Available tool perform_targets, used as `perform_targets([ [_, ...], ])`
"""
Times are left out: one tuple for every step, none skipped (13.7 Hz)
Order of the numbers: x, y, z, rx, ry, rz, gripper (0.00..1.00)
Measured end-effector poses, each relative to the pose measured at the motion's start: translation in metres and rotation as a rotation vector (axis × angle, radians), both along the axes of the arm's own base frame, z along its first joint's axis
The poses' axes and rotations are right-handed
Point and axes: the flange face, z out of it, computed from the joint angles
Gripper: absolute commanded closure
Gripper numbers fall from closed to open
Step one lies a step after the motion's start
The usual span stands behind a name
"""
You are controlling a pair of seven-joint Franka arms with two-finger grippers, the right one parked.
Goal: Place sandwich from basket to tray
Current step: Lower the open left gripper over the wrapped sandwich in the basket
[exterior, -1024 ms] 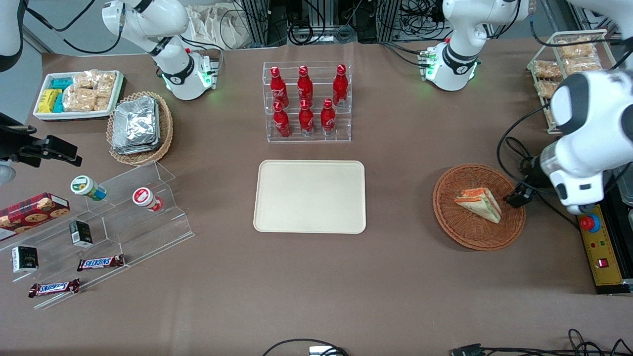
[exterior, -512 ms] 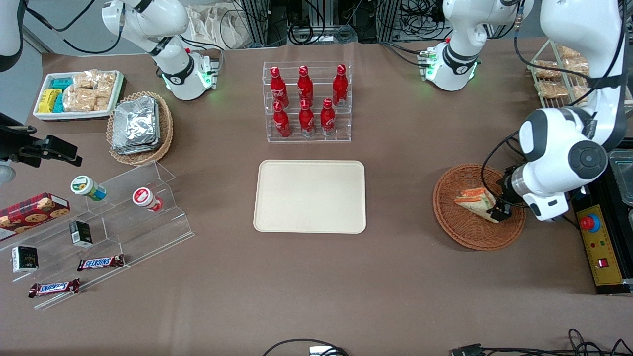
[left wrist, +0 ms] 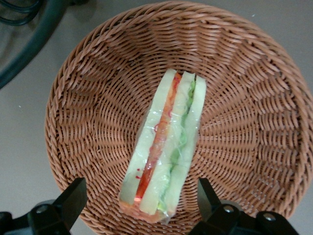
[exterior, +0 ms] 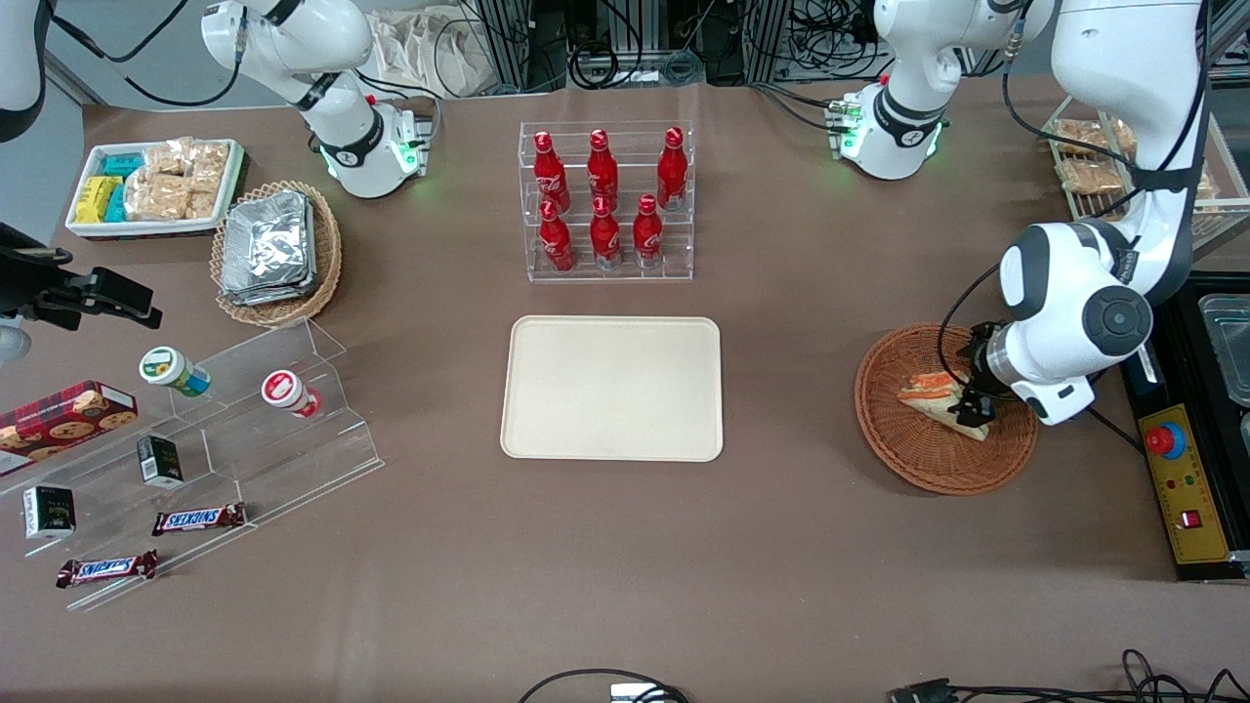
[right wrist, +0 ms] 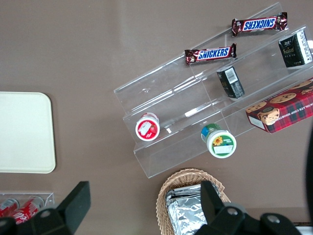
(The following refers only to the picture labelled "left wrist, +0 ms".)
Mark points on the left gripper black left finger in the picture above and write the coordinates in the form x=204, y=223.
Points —
x=71, y=208

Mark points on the empty brown wicker basket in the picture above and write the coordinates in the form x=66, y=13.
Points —
x=244, y=110

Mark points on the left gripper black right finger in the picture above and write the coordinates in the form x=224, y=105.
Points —
x=210, y=208

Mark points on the plastic-wrapped sandwich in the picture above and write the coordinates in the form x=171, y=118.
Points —
x=161, y=151

